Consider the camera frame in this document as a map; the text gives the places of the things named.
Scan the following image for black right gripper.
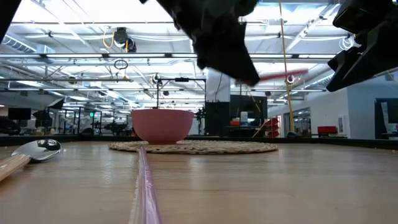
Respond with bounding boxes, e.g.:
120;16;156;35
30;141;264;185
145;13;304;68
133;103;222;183
326;4;398;93

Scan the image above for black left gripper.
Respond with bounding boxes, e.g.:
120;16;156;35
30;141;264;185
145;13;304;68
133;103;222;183
155;0;261;88

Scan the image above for red-handled metal fork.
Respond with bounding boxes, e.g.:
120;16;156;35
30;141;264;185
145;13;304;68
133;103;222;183
241;68;310;87

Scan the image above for pink drinking straw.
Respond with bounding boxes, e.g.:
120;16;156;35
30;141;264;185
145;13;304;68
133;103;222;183
128;146;163;224

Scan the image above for orange-handled metal spoon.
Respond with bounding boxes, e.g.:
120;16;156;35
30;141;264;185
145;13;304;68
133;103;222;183
0;138;62;183

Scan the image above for black upright panel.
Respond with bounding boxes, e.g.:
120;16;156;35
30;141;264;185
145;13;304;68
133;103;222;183
229;95;268;128

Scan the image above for black cabinet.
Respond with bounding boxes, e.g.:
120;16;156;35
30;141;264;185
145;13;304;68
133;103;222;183
204;101;231;137

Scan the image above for red box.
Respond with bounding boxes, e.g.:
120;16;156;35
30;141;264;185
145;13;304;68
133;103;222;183
317;126;338;135

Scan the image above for red storage bins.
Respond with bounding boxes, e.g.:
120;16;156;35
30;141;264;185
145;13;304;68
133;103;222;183
264;117;280;138

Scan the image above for round woven straw placemat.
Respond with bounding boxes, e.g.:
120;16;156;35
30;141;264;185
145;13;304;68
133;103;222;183
108;139;279;156

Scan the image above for pink bowl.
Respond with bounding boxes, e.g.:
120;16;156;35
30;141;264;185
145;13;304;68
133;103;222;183
131;108;195;145

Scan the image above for black background monitor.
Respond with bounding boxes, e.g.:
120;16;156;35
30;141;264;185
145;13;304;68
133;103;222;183
7;107;32;121

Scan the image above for black background gantry frame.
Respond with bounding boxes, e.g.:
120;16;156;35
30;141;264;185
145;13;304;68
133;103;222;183
156;77;207;110

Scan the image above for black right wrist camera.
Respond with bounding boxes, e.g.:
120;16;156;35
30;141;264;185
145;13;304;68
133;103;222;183
332;0;396;35

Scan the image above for yellow hanging cord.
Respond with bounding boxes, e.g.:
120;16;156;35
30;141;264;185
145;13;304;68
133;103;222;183
278;0;296;133

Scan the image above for black aluminium table frame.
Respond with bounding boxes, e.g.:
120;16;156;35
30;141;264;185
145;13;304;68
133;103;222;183
0;134;398;151

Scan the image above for ceiling cable reel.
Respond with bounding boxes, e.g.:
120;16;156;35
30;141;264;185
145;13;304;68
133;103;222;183
112;26;137;53

